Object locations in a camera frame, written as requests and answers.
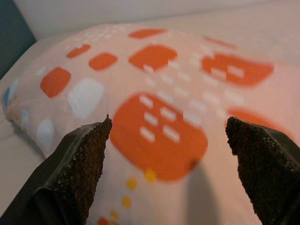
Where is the dark teal headboard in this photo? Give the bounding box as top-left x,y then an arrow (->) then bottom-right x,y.
0,0 -> 37,79

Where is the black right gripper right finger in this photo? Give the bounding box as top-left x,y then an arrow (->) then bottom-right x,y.
225,116 -> 300,225

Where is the beige bed mattress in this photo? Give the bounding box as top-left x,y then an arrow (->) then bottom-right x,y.
0,1 -> 300,216

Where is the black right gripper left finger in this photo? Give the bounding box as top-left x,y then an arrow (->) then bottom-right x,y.
0,114 -> 113,225

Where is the orange dotted pink pillow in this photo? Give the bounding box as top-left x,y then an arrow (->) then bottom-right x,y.
1,22 -> 300,225

